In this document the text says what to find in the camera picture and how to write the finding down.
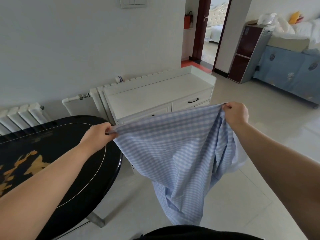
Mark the orange bag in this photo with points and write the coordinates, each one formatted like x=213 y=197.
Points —
x=187 y=21

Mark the dark red shelf unit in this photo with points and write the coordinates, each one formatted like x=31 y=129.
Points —
x=242 y=54

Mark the metal table base frame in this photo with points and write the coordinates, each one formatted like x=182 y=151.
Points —
x=96 y=218

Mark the bed with white headboard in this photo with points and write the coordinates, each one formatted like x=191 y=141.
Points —
x=217 y=17

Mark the yellow cushion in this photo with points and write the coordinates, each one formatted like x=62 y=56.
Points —
x=295 y=17

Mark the white blankets pile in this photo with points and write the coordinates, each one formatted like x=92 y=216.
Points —
x=305 y=29

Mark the person's black clothing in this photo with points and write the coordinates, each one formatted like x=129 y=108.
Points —
x=195 y=233

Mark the white pipe with valve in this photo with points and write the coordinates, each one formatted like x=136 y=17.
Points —
x=71 y=98

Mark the person's left forearm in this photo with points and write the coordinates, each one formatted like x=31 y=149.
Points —
x=37 y=187

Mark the blue checked cloth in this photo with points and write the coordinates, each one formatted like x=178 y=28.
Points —
x=175 y=152

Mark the white hallway cabinet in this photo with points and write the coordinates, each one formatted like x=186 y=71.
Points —
x=186 y=44

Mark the person's left hand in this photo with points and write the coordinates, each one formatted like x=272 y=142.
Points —
x=97 y=137

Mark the person's right hand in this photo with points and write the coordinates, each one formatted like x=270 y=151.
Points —
x=236 y=114

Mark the small white bottle blue label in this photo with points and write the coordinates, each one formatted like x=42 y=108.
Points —
x=119 y=79

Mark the beige cushion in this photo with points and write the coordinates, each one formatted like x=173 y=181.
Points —
x=287 y=43

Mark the person's right forearm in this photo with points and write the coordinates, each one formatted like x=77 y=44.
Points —
x=280 y=172

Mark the blue covered sofa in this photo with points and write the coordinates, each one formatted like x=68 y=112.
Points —
x=287 y=69

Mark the black oval table gold print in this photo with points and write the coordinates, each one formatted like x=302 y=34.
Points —
x=50 y=137

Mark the white wall switch panel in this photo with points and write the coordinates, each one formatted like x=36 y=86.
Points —
x=133 y=2

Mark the white column radiator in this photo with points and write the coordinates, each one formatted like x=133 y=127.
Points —
x=96 y=99
x=22 y=117

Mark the dark red door frame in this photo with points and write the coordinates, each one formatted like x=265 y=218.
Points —
x=200 y=29

